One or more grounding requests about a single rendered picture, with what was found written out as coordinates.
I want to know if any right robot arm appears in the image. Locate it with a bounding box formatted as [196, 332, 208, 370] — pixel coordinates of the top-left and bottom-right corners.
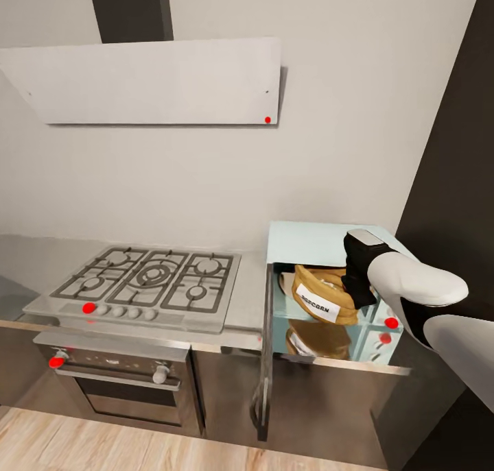
[341, 228, 494, 413]

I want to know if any popcorn bag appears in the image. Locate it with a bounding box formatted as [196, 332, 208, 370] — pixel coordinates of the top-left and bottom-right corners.
[292, 264, 359, 326]

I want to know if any microwave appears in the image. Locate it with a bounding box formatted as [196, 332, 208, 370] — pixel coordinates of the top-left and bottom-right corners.
[250, 221, 419, 442]

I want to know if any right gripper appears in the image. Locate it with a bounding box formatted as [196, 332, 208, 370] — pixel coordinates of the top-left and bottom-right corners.
[341, 273, 376, 308]

